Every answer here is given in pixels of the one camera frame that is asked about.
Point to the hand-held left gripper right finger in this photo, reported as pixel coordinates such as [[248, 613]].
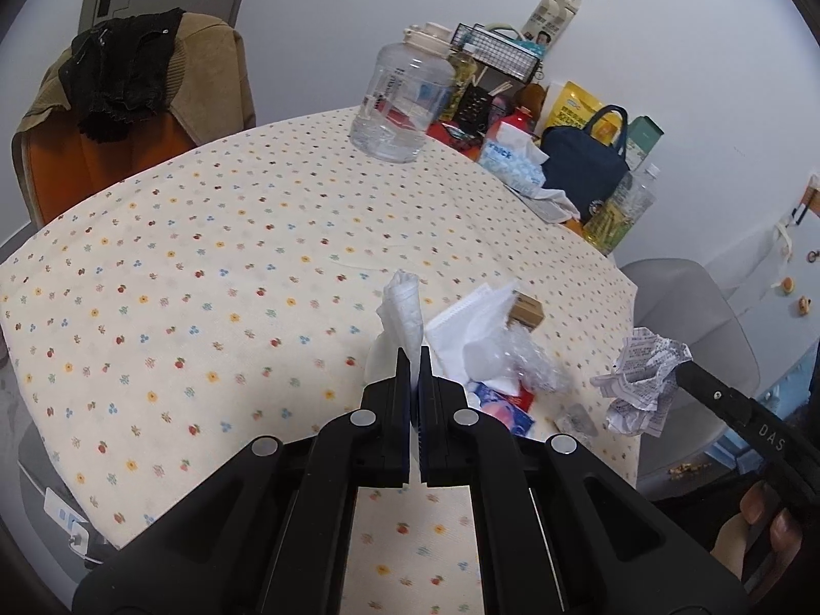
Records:
[[430, 423]]

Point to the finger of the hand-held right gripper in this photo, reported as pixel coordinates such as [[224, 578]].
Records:
[[708, 387]]

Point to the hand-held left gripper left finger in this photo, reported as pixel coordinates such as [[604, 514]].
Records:
[[400, 423]]

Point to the printed paper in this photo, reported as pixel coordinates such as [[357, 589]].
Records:
[[640, 378]]

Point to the blue pink tissue packet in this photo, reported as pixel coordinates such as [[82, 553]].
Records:
[[506, 410]]

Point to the white tissue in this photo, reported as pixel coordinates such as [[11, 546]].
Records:
[[403, 314]]

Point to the person's right hand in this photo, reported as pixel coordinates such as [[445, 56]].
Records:
[[765, 522]]

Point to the grey chair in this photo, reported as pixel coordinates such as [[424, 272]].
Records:
[[692, 307]]

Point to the crumpled clear plastic wrap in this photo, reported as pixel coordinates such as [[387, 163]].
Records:
[[532, 365]]

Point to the small round magnet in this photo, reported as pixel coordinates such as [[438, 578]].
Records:
[[802, 303], [785, 282]]

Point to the small clear plastic piece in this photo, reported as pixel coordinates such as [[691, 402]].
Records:
[[576, 423]]

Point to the small cardboard box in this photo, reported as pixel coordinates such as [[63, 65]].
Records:
[[526, 315]]

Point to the clear bottle yellow label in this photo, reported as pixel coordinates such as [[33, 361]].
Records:
[[618, 211]]

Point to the white cloth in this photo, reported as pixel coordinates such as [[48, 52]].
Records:
[[554, 202]]

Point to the green box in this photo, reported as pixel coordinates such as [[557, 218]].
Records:
[[644, 141]]

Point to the navy handbag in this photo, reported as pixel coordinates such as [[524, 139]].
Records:
[[576, 166]]

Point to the blue soft tissue pack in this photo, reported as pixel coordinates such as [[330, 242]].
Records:
[[506, 160]]

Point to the red packet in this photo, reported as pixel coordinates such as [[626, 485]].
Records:
[[448, 134]]

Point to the yellow snack packet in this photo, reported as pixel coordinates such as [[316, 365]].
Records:
[[570, 109]]

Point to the clear plastic water jug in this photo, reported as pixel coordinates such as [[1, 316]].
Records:
[[397, 109]]

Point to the black grater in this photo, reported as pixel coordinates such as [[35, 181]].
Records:
[[473, 109]]

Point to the white tag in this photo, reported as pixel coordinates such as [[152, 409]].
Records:
[[69, 522]]

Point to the yellow oil bottle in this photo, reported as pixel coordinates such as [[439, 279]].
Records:
[[462, 77]]

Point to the grey bin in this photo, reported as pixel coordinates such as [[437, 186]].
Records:
[[38, 499]]

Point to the cream paper pouch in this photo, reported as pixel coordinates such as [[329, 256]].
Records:
[[551, 19]]

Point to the orange chair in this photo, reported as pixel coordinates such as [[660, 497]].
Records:
[[96, 154]]

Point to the tan sweater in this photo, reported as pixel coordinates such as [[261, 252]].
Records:
[[205, 64]]

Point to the wooden wall hook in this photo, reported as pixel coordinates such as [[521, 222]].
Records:
[[808, 195]]

